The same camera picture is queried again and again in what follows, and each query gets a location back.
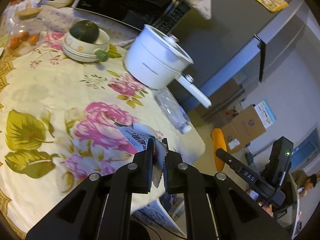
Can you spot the blue white wall poster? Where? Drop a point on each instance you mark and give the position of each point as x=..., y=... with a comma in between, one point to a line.
x=265, y=113

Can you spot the clear plastic bottle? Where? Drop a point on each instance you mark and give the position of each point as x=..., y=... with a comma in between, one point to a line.
x=172, y=110

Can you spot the lower cardboard box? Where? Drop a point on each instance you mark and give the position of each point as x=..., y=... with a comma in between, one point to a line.
x=232, y=138

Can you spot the upper cardboard box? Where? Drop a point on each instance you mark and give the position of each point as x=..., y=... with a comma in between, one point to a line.
x=248, y=126

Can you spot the cardboard box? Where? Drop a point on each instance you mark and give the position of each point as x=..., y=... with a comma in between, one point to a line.
x=248, y=126
x=232, y=138

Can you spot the dark green squash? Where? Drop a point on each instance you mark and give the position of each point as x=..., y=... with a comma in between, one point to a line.
x=85, y=31

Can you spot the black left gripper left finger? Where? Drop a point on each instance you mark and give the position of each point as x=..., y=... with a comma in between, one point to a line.
x=99, y=207

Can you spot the black microwave oven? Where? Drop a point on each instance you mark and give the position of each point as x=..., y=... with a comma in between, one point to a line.
x=164, y=15

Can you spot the silver printed snack wrapper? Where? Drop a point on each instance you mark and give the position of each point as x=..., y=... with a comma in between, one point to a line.
x=142, y=137

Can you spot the grey double-door refrigerator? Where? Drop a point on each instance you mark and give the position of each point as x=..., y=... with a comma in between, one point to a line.
x=222, y=46

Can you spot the glass jar with oranges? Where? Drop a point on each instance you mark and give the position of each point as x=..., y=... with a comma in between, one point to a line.
x=27, y=31

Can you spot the white electric pot with handle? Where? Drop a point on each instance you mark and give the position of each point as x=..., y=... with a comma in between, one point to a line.
x=156, y=59

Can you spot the stacked white ceramic bowls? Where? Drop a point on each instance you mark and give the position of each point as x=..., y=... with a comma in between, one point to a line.
x=87, y=52

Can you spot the white plastic trash bin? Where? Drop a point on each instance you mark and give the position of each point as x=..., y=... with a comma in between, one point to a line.
x=164, y=213

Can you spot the floral tablecloth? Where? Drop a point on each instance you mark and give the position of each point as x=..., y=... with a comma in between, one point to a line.
x=59, y=119

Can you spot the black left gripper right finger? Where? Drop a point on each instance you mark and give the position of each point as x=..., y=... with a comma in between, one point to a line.
x=215, y=206

